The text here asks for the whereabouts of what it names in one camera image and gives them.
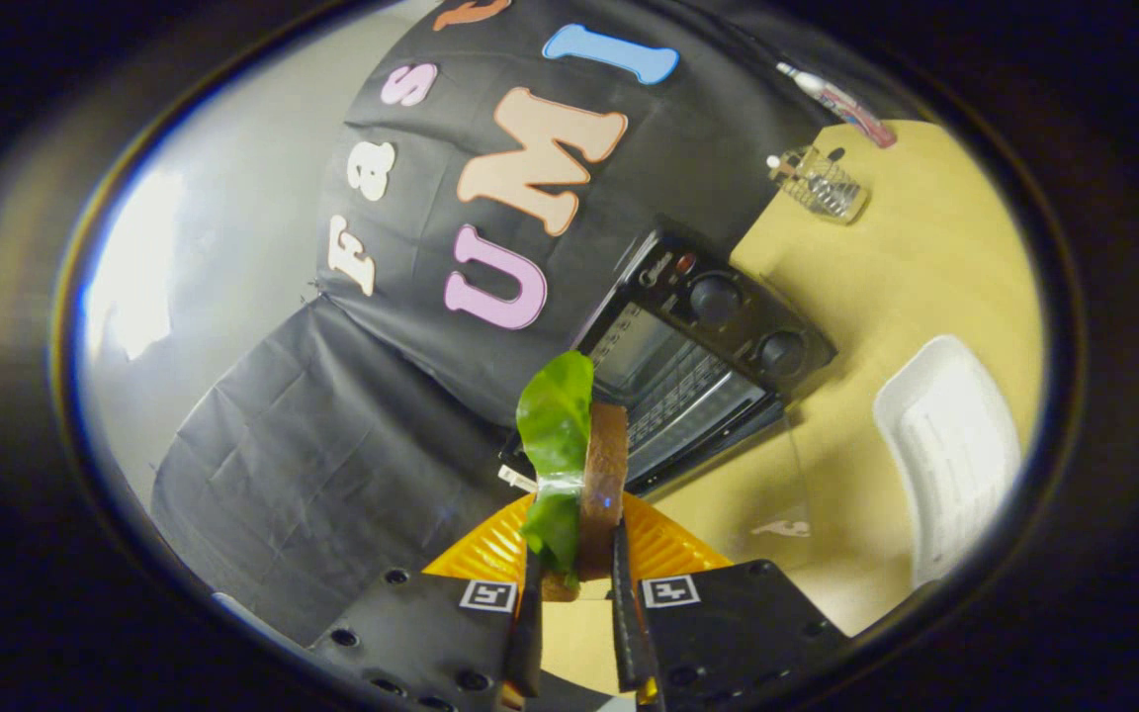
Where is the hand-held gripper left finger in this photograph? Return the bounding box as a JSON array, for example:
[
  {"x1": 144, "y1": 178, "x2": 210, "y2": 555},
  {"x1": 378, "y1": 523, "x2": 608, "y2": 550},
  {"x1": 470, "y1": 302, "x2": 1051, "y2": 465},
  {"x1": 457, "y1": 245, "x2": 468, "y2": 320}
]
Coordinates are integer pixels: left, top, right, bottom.
[{"x1": 307, "y1": 492, "x2": 543, "y2": 712}]

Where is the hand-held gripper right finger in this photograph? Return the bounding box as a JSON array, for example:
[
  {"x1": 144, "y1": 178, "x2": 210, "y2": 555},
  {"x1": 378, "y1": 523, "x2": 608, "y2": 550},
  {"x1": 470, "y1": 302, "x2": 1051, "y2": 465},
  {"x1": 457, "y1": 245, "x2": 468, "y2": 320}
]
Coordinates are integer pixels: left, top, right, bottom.
[{"x1": 612, "y1": 492, "x2": 852, "y2": 712}]

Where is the lettuce sandwich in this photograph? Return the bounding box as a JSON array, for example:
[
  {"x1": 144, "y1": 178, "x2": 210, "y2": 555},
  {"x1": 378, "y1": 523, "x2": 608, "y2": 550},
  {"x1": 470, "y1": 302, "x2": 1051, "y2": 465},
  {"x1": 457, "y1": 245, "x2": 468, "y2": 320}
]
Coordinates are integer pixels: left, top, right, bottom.
[{"x1": 515, "y1": 350, "x2": 630, "y2": 602}]

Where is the black toaster oven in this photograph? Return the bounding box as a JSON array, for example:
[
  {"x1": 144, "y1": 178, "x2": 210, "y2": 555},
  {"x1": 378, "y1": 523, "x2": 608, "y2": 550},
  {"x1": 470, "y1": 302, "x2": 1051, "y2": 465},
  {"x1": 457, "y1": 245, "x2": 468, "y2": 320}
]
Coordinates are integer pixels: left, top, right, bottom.
[{"x1": 498, "y1": 229, "x2": 837, "y2": 543}]

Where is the black backdrop cloth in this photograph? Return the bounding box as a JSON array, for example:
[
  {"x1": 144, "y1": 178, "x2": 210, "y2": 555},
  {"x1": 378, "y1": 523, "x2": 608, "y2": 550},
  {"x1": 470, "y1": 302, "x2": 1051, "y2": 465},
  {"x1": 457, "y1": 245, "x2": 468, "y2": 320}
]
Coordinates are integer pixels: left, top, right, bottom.
[{"x1": 149, "y1": 0, "x2": 926, "y2": 649}]

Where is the white plastic tray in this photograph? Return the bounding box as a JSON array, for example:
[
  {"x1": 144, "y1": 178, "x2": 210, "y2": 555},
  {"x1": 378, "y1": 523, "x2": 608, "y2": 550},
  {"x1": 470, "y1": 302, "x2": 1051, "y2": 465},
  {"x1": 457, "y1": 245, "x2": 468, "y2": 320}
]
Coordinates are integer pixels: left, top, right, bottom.
[{"x1": 872, "y1": 334, "x2": 1023, "y2": 591}]

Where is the white and pink bottle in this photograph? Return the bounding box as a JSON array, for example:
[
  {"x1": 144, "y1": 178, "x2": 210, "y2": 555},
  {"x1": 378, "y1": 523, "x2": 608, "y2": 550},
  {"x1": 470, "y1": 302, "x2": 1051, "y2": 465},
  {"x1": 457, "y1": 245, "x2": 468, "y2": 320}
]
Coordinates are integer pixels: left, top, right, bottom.
[{"x1": 775, "y1": 61, "x2": 899, "y2": 150}]

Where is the metal wire basket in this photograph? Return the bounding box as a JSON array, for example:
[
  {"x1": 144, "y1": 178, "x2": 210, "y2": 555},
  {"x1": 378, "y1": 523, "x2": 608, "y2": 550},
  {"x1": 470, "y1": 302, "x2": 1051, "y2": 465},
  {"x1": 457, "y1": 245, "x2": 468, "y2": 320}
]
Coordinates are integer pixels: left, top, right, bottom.
[{"x1": 767, "y1": 146, "x2": 870, "y2": 225}]

